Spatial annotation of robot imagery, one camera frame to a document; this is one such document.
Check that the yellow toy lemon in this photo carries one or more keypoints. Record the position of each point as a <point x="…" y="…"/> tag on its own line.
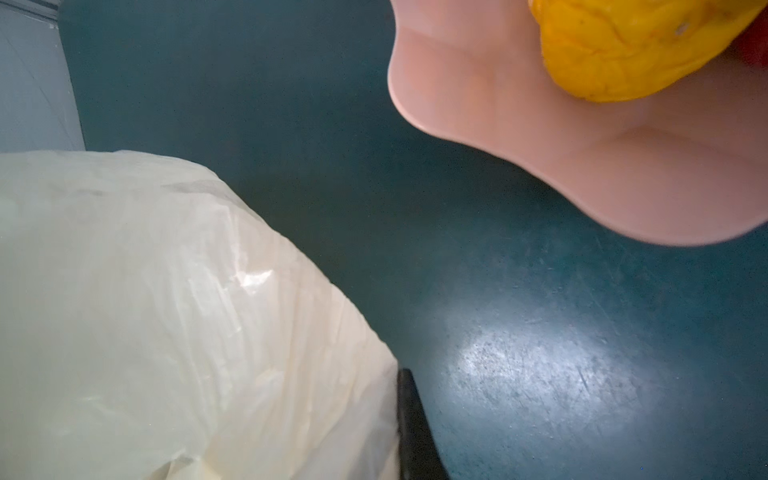
<point x="615" y="51"/>

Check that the pink wavy fruit bowl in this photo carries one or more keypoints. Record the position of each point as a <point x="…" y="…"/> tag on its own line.
<point x="684" y="167"/>

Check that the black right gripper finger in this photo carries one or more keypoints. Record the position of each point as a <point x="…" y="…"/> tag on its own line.
<point x="418" y="454"/>

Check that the cream banana-print plastic bag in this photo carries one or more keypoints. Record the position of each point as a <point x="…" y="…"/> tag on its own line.
<point x="154" y="327"/>

